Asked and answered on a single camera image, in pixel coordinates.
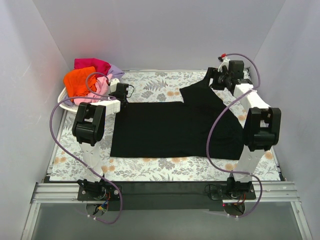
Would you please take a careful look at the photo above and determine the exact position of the aluminium frame rail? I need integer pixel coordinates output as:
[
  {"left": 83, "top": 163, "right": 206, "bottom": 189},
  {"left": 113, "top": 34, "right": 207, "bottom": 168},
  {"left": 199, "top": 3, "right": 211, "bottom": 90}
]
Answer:
[{"left": 31, "top": 181, "right": 301, "bottom": 203}]

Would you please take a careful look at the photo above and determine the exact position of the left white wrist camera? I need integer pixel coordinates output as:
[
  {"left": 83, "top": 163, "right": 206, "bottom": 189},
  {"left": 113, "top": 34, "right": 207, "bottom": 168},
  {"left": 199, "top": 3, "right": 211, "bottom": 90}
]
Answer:
[{"left": 107, "top": 78, "right": 120, "bottom": 94}]

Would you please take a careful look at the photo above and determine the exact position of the black t shirt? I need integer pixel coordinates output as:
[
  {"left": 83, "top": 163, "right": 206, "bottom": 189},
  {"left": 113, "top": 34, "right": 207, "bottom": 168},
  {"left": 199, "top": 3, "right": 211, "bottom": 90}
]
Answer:
[{"left": 110, "top": 77, "right": 244, "bottom": 160}]

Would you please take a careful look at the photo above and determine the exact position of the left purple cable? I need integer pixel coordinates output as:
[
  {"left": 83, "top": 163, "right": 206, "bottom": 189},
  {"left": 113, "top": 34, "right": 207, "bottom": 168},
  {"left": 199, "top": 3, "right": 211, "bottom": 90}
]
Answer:
[{"left": 49, "top": 71, "right": 125, "bottom": 225}]

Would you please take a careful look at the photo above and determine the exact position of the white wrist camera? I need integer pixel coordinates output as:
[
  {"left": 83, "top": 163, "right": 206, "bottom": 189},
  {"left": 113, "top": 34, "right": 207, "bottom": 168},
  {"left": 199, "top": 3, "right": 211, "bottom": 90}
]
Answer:
[
  {"left": 107, "top": 78, "right": 120, "bottom": 94},
  {"left": 217, "top": 53, "right": 230, "bottom": 73}
]

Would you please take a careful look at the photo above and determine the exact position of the floral patterned table mat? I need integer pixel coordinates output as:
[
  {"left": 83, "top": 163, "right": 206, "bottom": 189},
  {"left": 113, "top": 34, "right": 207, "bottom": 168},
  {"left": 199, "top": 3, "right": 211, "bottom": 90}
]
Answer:
[{"left": 47, "top": 70, "right": 281, "bottom": 182}]

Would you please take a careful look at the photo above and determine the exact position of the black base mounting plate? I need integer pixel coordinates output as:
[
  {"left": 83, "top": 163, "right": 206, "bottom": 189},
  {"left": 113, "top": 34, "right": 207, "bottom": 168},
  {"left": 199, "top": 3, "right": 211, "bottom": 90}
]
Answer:
[{"left": 77, "top": 180, "right": 257, "bottom": 211}]

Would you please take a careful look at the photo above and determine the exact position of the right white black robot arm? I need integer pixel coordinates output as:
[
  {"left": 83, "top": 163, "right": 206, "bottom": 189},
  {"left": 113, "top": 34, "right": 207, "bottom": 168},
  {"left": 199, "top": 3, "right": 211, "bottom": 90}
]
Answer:
[{"left": 206, "top": 55, "right": 282, "bottom": 199}]

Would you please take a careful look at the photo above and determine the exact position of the purple cable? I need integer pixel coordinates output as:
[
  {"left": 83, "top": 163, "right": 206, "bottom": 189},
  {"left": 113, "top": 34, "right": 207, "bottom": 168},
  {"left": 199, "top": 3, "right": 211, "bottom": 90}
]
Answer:
[
  {"left": 205, "top": 52, "right": 263, "bottom": 219},
  {"left": 49, "top": 71, "right": 125, "bottom": 225}
]

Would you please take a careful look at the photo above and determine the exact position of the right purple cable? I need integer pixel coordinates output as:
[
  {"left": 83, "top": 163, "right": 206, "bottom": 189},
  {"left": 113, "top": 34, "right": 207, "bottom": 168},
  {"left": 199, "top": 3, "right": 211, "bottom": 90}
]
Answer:
[{"left": 205, "top": 52, "right": 263, "bottom": 219}]

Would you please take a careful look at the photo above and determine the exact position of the white plastic laundry basket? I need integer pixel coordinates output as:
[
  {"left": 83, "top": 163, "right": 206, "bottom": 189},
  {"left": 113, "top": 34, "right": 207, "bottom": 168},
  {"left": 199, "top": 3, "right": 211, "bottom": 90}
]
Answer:
[{"left": 57, "top": 87, "right": 78, "bottom": 114}]

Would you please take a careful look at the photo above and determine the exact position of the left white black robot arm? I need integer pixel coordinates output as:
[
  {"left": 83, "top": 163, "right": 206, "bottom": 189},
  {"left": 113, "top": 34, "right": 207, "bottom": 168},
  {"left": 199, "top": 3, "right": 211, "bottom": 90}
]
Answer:
[{"left": 72, "top": 82, "right": 129, "bottom": 200}]

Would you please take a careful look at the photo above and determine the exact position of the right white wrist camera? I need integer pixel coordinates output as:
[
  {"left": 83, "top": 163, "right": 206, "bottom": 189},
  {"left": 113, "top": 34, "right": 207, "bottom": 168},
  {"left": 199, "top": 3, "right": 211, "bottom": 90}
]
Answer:
[{"left": 217, "top": 53, "right": 230, "bottom": 73}]

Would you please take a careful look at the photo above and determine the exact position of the magenta t shirt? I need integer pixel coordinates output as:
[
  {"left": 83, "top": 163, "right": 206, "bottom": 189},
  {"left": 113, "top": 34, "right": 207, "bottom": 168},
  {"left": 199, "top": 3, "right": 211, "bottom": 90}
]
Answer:
[{"left": 74, "top": 58, "right": 111, "bottom": 75}]

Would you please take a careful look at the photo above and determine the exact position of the orange t shirt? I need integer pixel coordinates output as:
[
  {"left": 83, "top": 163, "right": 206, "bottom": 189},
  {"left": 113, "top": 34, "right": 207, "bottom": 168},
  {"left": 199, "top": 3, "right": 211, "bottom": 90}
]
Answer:
[{"left": 63, "top": 66, "right": 96, "bottom": 97}]

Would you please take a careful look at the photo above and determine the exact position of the lavender t shirt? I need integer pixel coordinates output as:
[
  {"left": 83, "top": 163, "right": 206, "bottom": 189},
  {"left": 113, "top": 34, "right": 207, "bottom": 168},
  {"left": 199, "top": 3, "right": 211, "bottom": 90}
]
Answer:
[{"left": 107, "top": 64, "right": 125, "bottom": 79}]

